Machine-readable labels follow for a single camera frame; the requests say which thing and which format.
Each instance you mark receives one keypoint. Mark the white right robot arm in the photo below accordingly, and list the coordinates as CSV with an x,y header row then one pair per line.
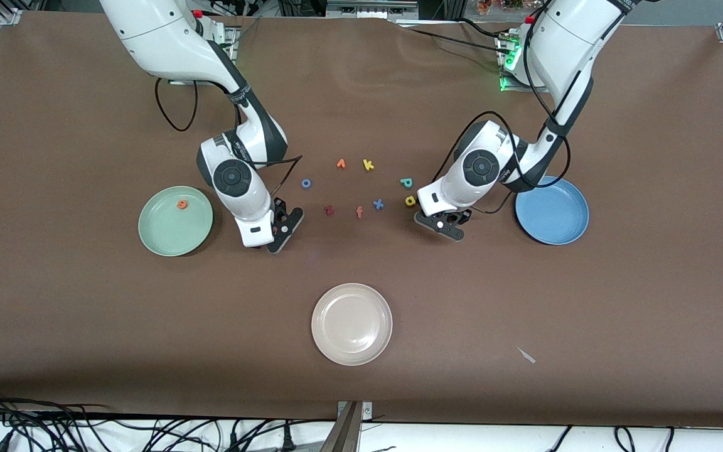
x,y
160,37

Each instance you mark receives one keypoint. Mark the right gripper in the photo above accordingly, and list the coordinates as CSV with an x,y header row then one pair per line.
x,y
280,208

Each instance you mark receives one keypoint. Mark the blue plate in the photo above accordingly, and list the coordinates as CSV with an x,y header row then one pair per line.
x,y
556,216

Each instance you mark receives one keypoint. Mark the brown table cover sheet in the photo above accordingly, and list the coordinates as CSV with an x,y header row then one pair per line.
x,y
85,326

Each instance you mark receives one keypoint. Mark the beige plate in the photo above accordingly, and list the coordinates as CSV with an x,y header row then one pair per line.
x,y
352,324

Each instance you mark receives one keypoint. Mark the teal foam letter p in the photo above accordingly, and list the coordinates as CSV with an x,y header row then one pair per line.
x,y
406,181

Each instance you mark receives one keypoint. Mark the silver metal bracket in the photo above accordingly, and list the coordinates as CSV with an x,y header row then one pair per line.
x,y
366,411

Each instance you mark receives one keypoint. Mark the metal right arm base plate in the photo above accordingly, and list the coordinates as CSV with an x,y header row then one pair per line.
x,y
231,39

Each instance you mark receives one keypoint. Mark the grey power strip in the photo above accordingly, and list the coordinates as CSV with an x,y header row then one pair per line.
x,y
368,7

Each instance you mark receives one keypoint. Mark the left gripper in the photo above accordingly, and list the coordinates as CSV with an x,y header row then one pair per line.
x,y
464,216

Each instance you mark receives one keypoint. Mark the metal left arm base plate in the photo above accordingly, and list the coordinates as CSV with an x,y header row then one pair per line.
x,y
512,88

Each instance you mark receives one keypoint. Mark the small white tape scrap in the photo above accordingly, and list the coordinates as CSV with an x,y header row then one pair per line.
x,y
526,355

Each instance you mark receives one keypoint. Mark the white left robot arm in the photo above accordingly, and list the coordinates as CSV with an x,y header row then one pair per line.
x,y
575,44

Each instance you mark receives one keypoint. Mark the black right camera mount bracket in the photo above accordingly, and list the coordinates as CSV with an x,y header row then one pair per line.
x,y
292,221

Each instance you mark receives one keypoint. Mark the green plate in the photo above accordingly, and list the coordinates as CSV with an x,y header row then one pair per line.
x,y
175,229

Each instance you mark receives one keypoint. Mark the orange plastic toys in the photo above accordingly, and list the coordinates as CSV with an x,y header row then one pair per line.
x,y
487,6

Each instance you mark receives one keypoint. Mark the grey metal post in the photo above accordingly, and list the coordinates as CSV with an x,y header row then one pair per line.
x,y
342,436

